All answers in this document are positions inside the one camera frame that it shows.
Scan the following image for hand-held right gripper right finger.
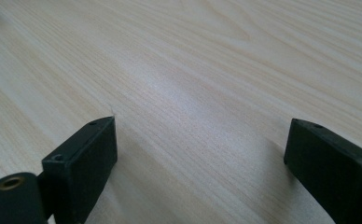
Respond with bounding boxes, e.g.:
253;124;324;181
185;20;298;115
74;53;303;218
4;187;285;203
283;118;362;224

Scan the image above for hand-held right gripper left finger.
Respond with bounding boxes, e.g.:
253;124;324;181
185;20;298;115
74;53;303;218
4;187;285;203
41;116;118;224

